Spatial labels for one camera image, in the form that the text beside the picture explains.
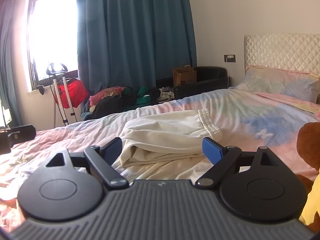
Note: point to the pastel bed sheet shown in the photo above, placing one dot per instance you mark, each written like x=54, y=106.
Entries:
x=250, y=110

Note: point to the cream pants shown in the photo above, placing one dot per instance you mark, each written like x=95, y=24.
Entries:
x=165, y=132

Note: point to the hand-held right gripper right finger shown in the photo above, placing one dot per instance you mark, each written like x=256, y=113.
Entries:
x=212, y=152

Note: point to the red cloth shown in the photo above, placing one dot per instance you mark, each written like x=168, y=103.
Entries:
x=75, y=92

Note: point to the dark wall socket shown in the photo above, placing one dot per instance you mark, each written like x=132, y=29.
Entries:
x=230, y=58

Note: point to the black armchair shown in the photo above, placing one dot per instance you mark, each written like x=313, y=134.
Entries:
x=212, y=80

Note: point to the wide blue curtain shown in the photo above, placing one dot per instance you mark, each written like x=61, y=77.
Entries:
x=135, y=35

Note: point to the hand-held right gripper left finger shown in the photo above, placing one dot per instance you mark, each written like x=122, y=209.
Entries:
x=111, y=152

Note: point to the brown teddy bear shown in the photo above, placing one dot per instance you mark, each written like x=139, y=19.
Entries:
x=310, y=142

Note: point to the dark framed window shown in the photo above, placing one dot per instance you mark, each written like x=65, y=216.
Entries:
x=52, y=30

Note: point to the pile of mixed clothes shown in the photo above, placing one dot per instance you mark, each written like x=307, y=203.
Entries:
x=120, y=100

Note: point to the pastel pillow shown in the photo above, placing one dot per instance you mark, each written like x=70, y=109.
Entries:
x=280, y=85

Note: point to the narrow blue curtain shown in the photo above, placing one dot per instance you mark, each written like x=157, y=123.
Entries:
x=10, y=67

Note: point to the brown paper bag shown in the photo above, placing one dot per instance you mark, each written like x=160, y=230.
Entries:
x=185, y=76

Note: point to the garment steamer stand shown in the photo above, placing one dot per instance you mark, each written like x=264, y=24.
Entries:
x=65, y=92

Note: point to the white quilted headboard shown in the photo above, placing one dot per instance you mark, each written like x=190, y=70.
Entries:
x=280, y=50

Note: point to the yellow cloth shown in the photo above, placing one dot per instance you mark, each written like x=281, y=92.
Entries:
x=312, y=205

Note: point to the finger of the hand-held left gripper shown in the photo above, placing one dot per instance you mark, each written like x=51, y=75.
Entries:
x=22, y=133

